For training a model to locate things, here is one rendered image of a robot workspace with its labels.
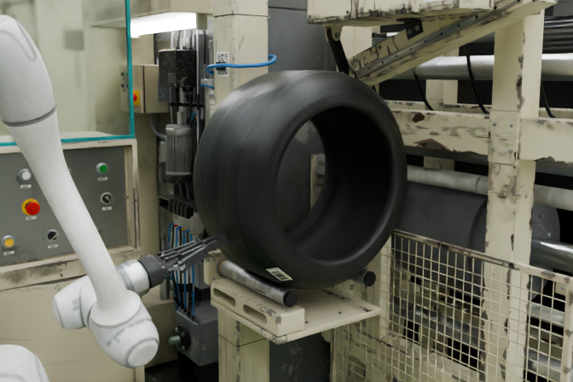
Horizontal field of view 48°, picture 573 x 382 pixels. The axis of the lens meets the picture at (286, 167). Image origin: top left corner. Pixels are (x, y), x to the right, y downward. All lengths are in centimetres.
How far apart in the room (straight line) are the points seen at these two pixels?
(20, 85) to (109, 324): 49
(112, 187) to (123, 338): 92
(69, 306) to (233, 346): 79
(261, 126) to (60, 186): 50
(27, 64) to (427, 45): 110
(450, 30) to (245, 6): 60
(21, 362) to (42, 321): 96
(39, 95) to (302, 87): 67
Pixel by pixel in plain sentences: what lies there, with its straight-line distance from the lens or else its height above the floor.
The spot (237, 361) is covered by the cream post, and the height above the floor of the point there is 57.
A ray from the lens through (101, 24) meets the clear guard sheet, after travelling 213.
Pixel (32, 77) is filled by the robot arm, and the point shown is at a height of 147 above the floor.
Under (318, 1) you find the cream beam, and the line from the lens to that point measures 203.
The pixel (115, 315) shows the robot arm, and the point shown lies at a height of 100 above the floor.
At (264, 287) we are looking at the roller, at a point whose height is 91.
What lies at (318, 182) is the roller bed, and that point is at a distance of 228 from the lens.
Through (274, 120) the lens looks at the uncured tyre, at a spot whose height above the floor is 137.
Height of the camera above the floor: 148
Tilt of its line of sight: 8 degrees down
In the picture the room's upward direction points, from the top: straight up
